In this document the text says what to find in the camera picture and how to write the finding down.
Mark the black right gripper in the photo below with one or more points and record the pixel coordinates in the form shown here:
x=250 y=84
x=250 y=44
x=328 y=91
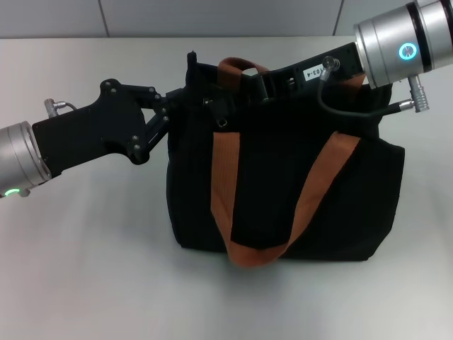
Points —
x=304 y=79

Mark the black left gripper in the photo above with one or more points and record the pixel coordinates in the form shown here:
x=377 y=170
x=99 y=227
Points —
x=88 y=134

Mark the silver zipper pull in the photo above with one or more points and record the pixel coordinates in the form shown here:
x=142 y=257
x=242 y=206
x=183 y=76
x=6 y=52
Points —
x=223 y=123

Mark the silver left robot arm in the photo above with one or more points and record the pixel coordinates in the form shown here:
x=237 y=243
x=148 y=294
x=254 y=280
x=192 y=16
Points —
x=17 y=159

